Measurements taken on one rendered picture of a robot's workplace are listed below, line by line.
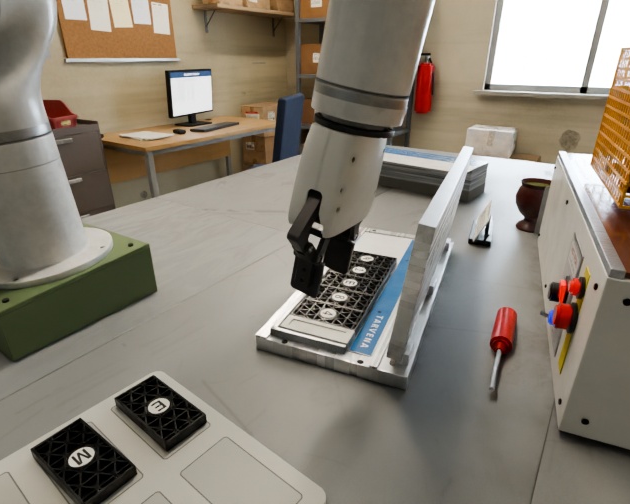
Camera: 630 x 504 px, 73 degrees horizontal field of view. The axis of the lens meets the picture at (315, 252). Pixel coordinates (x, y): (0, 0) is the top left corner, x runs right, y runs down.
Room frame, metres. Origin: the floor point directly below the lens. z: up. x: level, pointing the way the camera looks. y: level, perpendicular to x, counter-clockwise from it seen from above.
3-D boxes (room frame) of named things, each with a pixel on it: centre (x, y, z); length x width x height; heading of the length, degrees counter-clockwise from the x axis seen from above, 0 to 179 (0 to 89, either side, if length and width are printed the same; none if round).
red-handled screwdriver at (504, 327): (0.46, -0.25, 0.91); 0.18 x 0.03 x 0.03; 152
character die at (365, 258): (0.70, -0.09, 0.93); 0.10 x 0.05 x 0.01; 66
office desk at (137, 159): (3.44, 0.95, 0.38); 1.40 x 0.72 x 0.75; 146
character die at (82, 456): (0.29, 0.22, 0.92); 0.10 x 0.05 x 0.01; 54
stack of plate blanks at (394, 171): (1.30, -0.30, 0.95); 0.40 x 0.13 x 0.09; 51
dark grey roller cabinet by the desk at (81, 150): (2.62, 1.68, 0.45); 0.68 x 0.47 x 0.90; 149
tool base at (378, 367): (0.64, -0.10, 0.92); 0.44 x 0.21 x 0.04; 157
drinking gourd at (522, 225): (0.93, -0.50, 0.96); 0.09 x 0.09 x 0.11
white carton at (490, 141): (3.63, -1.47, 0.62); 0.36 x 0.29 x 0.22; 56
